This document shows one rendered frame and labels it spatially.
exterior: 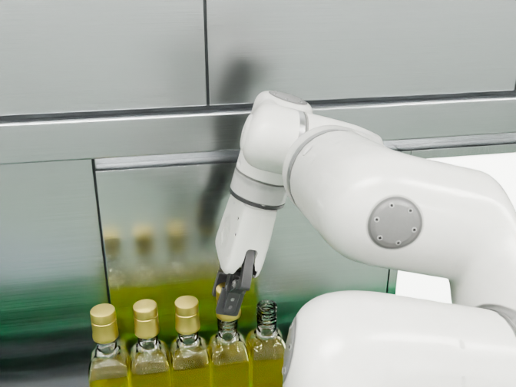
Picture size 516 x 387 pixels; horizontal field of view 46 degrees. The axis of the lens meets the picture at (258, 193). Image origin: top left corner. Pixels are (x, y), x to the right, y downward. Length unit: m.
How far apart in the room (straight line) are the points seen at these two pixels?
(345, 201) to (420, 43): 0.60
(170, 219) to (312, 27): 0.36
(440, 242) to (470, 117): 0.61
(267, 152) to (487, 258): 0.29
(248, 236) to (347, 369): 0.44
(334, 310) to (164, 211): 0.60
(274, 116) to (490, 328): 0.35
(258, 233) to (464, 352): 0.43
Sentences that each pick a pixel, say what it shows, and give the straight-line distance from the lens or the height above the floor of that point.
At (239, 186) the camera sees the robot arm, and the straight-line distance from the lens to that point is 0.75.
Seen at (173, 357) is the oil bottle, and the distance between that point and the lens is 0.90.
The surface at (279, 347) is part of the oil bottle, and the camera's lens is 0.91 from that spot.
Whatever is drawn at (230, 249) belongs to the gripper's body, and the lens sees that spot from 0.77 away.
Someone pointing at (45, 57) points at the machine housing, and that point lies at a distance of 0.89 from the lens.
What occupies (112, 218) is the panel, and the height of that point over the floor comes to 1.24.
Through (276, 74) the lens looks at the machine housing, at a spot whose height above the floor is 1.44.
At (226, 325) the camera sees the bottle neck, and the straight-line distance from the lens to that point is 0.88.
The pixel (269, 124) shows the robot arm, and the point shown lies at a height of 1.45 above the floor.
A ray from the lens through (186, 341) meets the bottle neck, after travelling 0.89.
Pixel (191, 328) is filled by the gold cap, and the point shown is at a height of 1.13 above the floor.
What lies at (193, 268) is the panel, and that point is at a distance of 0.98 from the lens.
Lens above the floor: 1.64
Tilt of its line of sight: 24 degrees down
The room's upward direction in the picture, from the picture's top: straight up
